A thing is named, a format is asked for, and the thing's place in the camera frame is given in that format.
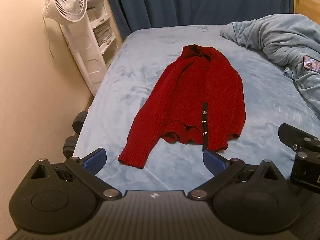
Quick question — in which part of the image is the wooden bed frame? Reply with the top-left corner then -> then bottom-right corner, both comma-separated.
294,0 -> 320,25

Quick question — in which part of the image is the smartphone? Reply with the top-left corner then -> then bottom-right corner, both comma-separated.
303,55 -> 320,73

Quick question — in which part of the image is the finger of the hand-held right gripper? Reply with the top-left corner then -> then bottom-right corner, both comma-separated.
278,123 -> 320,158

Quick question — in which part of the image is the dark blue curtain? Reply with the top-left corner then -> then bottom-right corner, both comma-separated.
101,0 -> 294,37

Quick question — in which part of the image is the light blue bed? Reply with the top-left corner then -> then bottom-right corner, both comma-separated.
72,25 -> 320,188

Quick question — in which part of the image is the white shelf unit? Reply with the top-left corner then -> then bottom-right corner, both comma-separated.
82,0 -> 123,68

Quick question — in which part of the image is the white standing fan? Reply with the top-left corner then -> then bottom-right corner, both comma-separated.
42,0 -> 109,97

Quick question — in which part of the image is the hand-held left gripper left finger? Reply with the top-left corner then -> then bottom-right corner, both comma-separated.
26,148 -> 123,201

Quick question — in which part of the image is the crumpled blue blanket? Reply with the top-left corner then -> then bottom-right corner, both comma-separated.
220,14 -> 320,125

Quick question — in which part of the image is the red knit sweater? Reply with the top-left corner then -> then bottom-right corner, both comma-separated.
118,44 -> 247,168

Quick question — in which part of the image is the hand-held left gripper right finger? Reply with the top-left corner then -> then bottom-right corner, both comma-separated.
187,149 -> 287,201

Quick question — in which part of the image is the fan power cable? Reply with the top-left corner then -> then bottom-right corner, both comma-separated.
43,15 -> 55,60

